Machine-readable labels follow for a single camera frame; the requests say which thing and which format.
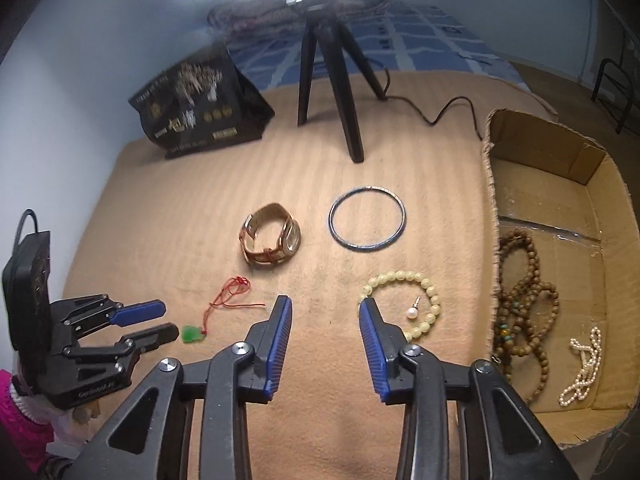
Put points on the cardboard box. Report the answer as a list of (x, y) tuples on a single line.
[(550, 160)]

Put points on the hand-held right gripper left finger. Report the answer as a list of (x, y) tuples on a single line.
[(277, 345)]

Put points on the pearl earring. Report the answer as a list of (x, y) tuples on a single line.
[(411, 314)]

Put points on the black printed bag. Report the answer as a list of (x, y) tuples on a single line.
[(200, 110)]

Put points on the black metal shoe rack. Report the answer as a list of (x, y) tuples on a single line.
[(607, 80)]

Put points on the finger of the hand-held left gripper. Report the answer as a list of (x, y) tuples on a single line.
[(155, 334), (140, 311)]

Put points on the tan striped blanket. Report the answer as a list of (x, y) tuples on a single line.
[(200, 210)]

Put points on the dark metal bangle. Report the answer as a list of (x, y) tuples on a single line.
[(403, 220)]

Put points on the person's left hand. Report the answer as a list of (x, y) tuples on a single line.
[(87, 412)]

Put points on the phone holder clamp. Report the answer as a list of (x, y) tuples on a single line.
[(294, 1)]

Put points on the black tripod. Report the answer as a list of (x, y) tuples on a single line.
[(340, 85)]

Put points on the person's left forearm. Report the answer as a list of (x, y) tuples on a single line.
[(20, 420)]

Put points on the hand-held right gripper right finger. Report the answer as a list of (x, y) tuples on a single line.
[(372, 350)]

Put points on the blue patterned bed sheet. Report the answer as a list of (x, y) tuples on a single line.
[(425, 35)]

